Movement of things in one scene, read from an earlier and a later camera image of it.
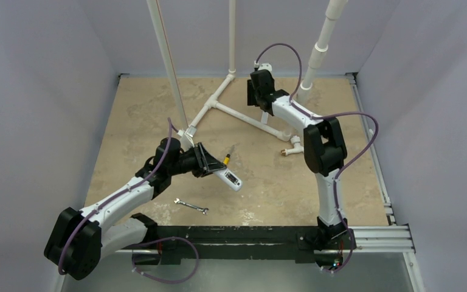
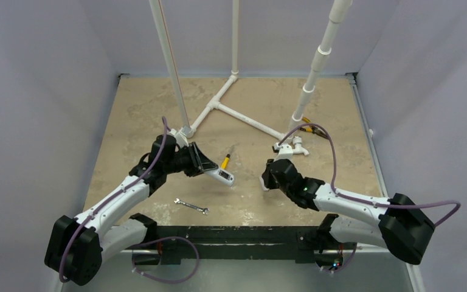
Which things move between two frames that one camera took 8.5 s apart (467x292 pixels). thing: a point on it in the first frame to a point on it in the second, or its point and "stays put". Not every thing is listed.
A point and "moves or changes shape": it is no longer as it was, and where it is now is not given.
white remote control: (230, 179) moves or changes shape
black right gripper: (250, 93) to (270, 176)
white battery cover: (264, 117) to (262, 184)
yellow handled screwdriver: (226, 159) stays put
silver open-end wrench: (205, 210) stays put
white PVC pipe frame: (213, 103) stays put
